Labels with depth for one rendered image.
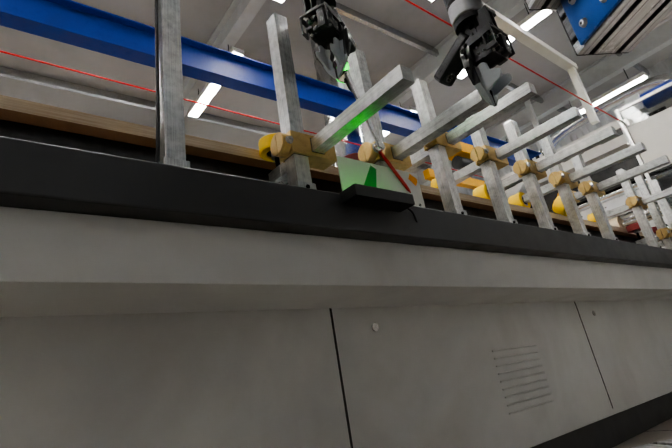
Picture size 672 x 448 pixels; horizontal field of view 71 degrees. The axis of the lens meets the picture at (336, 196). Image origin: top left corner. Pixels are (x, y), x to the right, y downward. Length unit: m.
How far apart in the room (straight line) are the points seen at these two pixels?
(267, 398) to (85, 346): 0.35
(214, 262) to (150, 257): 0.10
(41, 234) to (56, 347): 0.24
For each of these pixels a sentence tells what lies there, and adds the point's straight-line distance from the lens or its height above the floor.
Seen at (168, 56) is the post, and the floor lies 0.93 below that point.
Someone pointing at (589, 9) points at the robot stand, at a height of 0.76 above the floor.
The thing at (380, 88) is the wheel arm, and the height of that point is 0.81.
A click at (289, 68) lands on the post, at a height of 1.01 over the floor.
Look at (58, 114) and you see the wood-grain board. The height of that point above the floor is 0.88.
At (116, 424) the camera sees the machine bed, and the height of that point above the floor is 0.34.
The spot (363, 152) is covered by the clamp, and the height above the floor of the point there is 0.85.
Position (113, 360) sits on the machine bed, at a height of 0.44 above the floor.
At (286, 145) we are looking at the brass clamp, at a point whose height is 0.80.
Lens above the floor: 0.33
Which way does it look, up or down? 23 degrees up
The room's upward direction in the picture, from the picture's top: 10 degrees counter-clockwise
